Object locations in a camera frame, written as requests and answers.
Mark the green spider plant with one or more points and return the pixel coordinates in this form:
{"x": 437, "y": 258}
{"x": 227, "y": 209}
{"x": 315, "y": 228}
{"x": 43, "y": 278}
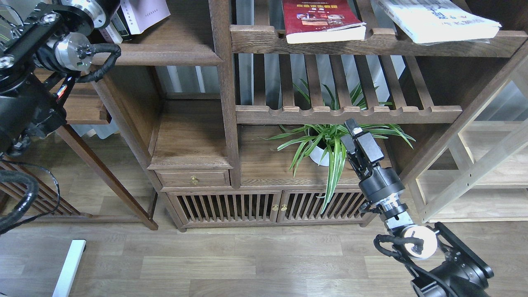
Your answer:
{"x": 329, "y": 135}

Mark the white book with blue text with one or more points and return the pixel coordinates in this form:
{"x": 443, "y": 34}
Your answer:
{"x": 432, "y": 21}

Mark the red book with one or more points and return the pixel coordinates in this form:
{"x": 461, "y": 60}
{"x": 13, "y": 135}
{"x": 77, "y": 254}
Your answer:
{"x": 318, "y": 21}

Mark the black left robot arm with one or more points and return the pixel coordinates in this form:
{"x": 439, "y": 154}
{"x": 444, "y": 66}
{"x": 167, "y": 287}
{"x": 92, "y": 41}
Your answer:
{"x": 50, "y": 52}

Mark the dark grey book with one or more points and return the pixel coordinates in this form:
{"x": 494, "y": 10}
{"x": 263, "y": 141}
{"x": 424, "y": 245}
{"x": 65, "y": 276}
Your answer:
{"x": 120, "y": 23}

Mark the dark wooden bookshelf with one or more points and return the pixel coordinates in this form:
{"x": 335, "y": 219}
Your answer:
{"x": 197, "y": 93}

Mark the pale purple book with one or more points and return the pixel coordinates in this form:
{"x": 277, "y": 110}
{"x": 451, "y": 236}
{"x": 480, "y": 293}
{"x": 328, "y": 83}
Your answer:
{"x": 142, "y": 14}

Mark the white spine book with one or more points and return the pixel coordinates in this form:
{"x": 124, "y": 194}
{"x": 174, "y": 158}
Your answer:
{"x": 110, "y": 34}

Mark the white plant pot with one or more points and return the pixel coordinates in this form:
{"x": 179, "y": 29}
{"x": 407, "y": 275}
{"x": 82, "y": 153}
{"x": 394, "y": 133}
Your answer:
{"x": 321, "y": 156}

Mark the light wooden rack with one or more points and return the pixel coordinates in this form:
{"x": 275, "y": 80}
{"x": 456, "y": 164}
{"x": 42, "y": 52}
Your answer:
{"x": 489, "y": 181}

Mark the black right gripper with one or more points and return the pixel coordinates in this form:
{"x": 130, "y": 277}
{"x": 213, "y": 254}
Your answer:
{"x": 379, "y": 185}

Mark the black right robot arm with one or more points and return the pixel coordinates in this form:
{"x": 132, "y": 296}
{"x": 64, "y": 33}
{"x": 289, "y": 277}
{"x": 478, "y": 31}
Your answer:
{"x": 439, "y": 262}

